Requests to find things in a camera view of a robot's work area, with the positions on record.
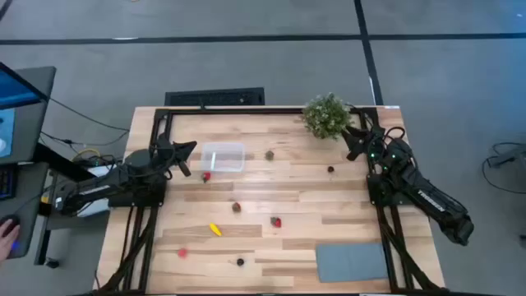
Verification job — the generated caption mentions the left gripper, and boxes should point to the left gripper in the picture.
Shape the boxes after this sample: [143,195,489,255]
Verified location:
[155,133,197,178]

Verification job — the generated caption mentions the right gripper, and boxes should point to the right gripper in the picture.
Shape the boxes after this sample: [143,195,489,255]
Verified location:
[341,126,390,163]

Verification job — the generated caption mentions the clear plastic tupperware container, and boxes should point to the clear plastic tupperware container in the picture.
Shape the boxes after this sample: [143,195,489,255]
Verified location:
[201,141,247,173]

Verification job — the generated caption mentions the green potted artificial plant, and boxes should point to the green potted artificial plant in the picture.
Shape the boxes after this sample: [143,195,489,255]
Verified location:
[302,92,353,140]

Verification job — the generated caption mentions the black floor grate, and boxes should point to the black floor grate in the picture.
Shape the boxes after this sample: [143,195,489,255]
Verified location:
[164,86,266,107]

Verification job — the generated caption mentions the white box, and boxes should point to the white box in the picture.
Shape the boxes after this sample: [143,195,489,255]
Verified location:
[76,164,121,219]

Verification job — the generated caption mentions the grey cloth mat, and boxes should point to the grey cloth mat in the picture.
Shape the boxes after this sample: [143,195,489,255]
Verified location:
[315,242,390,284]

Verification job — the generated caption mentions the grey side desk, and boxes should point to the grey side desk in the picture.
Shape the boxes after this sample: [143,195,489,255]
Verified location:
[0,65,58,261]

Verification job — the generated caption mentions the grey floor device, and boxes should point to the grey floor device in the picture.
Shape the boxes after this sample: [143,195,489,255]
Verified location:
[487,147,526,169]

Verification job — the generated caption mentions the computer monitor blue screen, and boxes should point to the computer monitor blue screen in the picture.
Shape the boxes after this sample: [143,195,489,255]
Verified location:
[0,61,49,111]

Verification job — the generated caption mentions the small light blue display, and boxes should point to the small light blue display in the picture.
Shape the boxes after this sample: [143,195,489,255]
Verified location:
[0,109,16,160]

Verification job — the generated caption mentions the black keyboard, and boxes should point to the black keyboard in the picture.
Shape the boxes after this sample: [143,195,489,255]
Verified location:
[0,164,18,201]

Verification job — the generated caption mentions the black computer mouse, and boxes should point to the black computer mouse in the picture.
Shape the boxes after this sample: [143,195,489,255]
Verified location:
[0,213,21,238]

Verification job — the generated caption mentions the person's hand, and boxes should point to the person's hand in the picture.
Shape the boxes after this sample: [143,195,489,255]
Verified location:
[0,224,21,264]

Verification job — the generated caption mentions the thin black cable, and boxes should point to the thin black cable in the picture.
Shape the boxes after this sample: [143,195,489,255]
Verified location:
[39,130,131,148]
[48,97,131,133]

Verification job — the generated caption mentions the yellow cable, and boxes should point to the yellow cable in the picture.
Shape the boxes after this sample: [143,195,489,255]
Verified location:
[72,147,102,162]

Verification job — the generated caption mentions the black floor cable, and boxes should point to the black floor cable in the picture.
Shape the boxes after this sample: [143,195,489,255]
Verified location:
[481,141,526,195]

